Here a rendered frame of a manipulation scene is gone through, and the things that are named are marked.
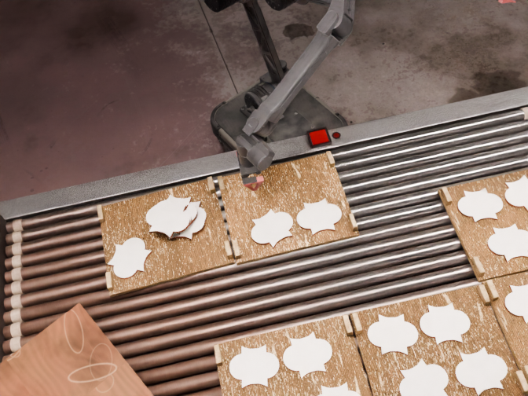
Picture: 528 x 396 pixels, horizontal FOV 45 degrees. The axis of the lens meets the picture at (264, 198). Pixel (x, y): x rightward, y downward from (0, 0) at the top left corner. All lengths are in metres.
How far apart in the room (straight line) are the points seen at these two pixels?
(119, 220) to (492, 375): 1.27
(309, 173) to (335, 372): 0.71
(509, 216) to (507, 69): 1.90
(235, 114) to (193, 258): 1.41
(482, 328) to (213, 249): 0.86
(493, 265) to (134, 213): 1.18
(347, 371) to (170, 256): 0.68
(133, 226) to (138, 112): 1.69
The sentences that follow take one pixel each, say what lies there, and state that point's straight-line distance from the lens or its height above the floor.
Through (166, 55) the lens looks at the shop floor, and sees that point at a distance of 4.09.
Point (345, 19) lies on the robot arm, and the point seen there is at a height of 1.49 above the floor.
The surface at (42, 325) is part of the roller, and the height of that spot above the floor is 0.92.
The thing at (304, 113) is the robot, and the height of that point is 0.24.
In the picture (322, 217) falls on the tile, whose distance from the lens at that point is 2.09.
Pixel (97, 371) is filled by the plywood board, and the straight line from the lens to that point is 1.88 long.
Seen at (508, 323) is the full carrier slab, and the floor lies 0.94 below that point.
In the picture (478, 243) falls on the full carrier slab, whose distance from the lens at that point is 2.11.
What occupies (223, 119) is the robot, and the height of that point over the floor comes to 0.24.
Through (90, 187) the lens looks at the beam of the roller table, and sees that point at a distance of 2.35.
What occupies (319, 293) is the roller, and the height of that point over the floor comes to 0.91.
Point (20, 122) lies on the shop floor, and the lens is 4.02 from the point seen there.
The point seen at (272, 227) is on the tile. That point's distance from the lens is 2.08.
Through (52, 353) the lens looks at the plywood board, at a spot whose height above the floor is 1.04.
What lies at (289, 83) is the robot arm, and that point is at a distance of 1.91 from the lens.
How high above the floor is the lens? 2.72
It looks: 56 degrees down
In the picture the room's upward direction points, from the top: 9 degrees counter-clockwise
